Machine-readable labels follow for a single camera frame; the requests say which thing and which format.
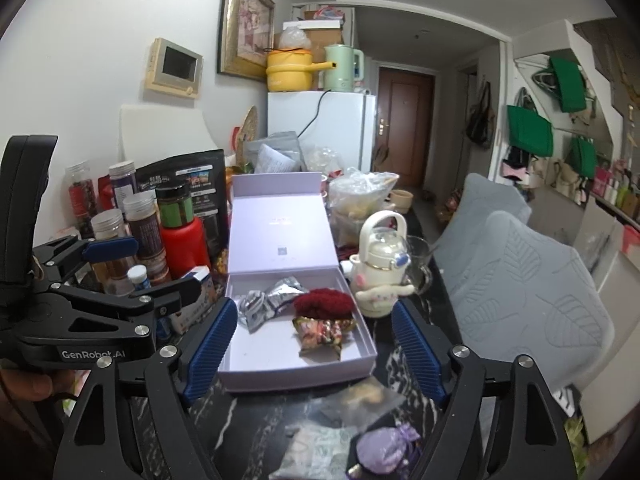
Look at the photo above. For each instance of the red canister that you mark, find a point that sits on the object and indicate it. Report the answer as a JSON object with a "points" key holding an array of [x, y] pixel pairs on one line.
{"points": [[182, 250]]}

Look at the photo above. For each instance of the cream kettle-shaped bottle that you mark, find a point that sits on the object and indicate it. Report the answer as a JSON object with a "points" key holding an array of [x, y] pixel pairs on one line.
{"points": [[380, 270]]}

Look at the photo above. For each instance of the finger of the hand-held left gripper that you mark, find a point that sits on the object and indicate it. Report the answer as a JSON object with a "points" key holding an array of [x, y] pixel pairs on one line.
{"points": [[112, 249], [172, 295]]}

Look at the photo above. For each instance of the white fridge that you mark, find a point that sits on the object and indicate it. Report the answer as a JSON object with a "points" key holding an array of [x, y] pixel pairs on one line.
{"points": [[340, 125]]}

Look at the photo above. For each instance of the beige intercom panel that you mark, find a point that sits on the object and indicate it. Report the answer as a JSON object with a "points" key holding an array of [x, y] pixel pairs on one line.
{"points": [[172, 67]]}

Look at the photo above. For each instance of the red fluffy scrunchie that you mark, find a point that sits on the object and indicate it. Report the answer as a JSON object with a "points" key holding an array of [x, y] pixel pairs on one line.
{"points": [[322, 302]]}

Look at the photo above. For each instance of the light green electric kettle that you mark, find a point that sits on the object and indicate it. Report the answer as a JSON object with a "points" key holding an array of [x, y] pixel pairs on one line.
{"points": [[340, 70]]}

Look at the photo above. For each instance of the silver foil packet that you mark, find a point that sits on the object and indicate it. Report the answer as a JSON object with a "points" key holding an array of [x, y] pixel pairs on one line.
{"points": [[260, 305]]}

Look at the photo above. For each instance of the blue and white box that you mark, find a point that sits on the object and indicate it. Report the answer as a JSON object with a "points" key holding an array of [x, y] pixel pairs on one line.
{"points": [[195, 300]]}

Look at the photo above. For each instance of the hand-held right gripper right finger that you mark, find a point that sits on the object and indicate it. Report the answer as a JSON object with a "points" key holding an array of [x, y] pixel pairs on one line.
{"points": [[417, 350]]}

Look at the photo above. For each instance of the jar with purple contents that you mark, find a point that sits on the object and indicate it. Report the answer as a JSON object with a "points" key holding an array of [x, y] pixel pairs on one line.
{"points": [[122, 182]]}

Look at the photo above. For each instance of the jar with brown contents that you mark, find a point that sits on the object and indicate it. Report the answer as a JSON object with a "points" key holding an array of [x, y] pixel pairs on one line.
{"points": [[145, 235]]}

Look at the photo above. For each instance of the green tote bag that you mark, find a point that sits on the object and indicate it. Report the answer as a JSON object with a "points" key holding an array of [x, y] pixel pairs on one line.
{"points": [[530, 130], [582, 157], [567, 85]]}

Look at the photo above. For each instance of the yellow pot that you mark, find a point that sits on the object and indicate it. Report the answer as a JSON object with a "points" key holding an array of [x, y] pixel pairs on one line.
{"points": [[287, 72]]}

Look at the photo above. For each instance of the glass mug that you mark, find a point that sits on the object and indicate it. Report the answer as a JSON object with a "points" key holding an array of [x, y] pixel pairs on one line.
{"points": [[420, 265]]}

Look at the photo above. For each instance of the white cabinet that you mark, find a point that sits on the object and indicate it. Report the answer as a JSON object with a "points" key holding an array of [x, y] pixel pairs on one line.
{"points": [[615, 310]]}

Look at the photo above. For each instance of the grey plastic pouch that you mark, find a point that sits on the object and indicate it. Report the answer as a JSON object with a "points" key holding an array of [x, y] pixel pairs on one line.
{"points": [[277, 155]]}

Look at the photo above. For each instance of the lavender gift box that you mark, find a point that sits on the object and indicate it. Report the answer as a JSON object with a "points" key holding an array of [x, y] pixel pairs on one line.
{"points": [[280, 230]]}

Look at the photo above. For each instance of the green label jar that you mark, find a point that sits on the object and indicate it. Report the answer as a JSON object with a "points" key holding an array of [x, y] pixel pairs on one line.
{"points": [[174, 205]]}

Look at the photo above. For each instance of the black hanging bag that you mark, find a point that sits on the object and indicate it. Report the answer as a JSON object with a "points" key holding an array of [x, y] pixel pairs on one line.
{"points": [[480, 120]]}

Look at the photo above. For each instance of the row of cosmetic bottles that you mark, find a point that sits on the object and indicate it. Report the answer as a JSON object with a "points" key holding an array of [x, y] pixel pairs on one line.
{"points": [[617, 187]]}

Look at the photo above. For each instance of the colourful foil snack packet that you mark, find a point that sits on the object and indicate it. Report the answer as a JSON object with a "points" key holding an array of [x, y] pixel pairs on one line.
{"points": [[320, 335]]}

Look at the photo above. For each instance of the frosted clear snack packet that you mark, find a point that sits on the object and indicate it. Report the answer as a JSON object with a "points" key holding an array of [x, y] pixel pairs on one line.
{"points": [[360, 400]]}

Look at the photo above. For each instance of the woven fan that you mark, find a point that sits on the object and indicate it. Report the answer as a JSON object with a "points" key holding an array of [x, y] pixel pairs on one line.
{"points": [[248, 132]]}

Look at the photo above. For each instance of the plastic bag with food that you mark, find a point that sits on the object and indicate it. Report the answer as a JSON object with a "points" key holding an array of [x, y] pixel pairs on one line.
{"points": [[360, 190]]}

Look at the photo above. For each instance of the black printed pouch bag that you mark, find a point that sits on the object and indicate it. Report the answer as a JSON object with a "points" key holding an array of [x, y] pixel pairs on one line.
{"points": [[200, 180]]}

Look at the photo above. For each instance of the brown door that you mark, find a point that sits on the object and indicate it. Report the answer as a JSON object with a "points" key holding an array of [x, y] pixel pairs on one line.
{"points": [[405, 125]]}

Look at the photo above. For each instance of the jar with red berries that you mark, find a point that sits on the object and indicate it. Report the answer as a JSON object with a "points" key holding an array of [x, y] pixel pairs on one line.
{"points": [[81, 197]]}

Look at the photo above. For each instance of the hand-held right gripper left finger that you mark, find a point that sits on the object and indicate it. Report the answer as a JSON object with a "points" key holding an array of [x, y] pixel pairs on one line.
{"points": [[212, 345]]}

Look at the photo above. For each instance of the purple sachet pouch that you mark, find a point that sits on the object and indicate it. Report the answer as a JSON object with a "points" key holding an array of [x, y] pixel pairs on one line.
{"points": [[380, 447]]}

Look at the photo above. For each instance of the beige cup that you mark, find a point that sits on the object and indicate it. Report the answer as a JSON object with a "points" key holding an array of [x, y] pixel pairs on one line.
{"points": [[400, 200]]}

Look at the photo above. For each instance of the person's left hand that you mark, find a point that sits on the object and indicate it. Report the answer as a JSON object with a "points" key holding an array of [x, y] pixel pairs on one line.
{"points": [[25, 385]]}

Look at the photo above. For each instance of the gold framed picture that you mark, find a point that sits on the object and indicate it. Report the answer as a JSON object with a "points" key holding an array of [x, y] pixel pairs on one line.
{"points": [[247, 25]]}

